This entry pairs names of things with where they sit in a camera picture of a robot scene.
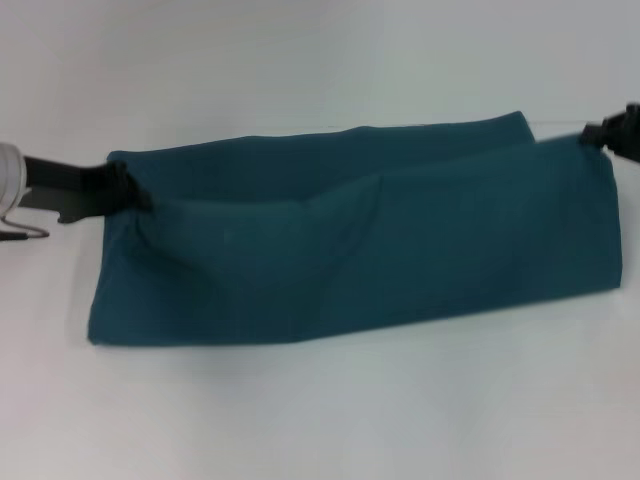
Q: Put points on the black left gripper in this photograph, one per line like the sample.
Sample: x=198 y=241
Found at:
x=70 y=190

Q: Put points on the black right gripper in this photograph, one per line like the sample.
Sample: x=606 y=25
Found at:
x=627 y=145

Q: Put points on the teal blue shirt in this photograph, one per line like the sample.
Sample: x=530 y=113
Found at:
x=360 y=235

